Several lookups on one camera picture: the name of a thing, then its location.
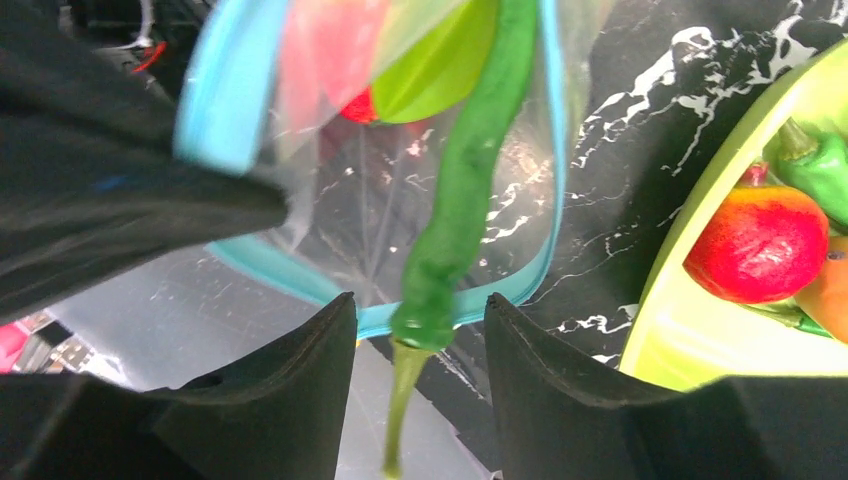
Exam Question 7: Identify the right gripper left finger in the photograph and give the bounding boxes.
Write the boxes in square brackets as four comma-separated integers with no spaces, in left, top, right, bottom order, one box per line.
[1,293,357,479]

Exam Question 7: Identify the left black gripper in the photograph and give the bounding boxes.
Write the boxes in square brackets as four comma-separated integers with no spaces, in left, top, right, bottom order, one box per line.
[1,1,288,324]

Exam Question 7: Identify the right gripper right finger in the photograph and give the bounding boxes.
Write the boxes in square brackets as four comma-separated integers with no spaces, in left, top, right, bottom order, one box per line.
[484,294,847,479]

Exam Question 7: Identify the green toy bean pod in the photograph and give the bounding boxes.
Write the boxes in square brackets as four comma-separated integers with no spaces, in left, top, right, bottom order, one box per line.
[382,1,538,479]

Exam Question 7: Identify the red toy apple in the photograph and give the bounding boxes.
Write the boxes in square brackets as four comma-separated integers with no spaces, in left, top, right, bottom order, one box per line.
[683,161,829,304]

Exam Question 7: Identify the red toy strawberry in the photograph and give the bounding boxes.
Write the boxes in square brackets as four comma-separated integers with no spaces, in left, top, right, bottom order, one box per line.
[276,1,390,133]

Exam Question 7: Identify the brown orange toy potato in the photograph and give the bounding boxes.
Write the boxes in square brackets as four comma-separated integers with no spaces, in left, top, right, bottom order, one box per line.
[794,236,847,344]

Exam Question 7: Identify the clear zip top bag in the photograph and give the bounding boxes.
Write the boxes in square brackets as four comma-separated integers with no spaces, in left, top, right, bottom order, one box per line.
[174,1,612,338]

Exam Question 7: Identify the green toy leaf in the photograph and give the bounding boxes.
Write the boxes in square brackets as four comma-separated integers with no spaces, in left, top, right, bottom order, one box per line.
[371,0,500,124]

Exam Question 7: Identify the green plastic basket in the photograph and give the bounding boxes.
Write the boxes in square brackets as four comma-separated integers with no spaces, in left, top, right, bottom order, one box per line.
[619,41,847,391]

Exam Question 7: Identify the thin green toy bean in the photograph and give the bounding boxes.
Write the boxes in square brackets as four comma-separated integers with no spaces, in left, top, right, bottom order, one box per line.
[740,302,831,338]

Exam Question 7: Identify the green toy chili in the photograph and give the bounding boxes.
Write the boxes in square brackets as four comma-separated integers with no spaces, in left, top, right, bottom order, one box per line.
[773,118,847,229]

